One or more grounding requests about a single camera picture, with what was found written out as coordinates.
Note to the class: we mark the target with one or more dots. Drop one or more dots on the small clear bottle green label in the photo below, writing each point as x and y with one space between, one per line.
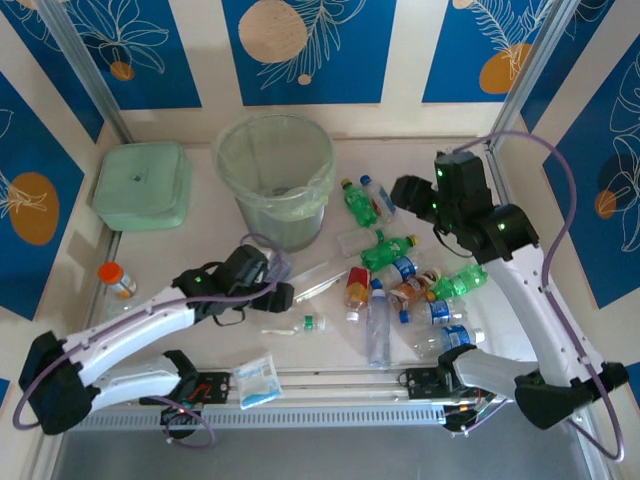
300 325

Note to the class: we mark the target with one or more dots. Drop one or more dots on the clear plastic bottle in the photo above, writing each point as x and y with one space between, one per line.
320 282

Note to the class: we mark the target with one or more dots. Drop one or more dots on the green plastic bottle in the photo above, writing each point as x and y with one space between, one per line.
460 281

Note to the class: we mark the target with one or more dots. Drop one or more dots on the green bottle yellow cap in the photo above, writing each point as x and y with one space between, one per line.
357 202
387 250

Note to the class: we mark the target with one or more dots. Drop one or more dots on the brown coffee bottle cream cap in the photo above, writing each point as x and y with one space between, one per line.
412 289

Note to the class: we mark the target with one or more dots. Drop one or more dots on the clear bottle green cap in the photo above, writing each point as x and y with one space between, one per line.
355 242

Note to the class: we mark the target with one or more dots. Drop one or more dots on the red yellow bottle white cap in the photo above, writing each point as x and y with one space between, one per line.
357 290

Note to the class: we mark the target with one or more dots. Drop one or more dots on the white-capped bottle blue label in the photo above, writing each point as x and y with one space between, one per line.
452 340

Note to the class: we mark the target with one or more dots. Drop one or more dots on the tall clear bottle white cap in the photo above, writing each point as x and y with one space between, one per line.
378 330

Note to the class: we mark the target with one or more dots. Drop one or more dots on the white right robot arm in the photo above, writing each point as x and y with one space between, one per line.
530 300

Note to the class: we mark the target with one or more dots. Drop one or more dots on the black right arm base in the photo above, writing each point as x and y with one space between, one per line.
425 382

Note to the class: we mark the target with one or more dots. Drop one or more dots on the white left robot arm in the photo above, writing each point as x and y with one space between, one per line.
130 320

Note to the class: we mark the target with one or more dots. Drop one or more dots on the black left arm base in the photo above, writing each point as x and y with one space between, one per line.
212 387

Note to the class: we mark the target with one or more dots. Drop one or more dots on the gray mesh waste bin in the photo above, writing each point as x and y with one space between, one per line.
280 225

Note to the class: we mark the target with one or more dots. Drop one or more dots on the clear green bin liner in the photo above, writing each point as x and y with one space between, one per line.
320 185

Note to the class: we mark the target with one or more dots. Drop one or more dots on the white blue wipes packet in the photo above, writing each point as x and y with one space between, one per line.
256 382

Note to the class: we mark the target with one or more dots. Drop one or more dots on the orange cap clear jar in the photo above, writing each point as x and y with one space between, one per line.
114 276

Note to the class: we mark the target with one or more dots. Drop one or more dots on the pale green lidded box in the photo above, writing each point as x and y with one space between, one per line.
140 185

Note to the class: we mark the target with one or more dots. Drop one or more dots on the aluminium side rail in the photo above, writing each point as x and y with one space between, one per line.
114 245
495 155

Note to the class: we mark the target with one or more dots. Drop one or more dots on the aluminium mounting rail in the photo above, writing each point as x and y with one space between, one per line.
340 385

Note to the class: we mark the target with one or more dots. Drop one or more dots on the aluminium frame post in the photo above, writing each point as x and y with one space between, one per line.
85 70
535 65

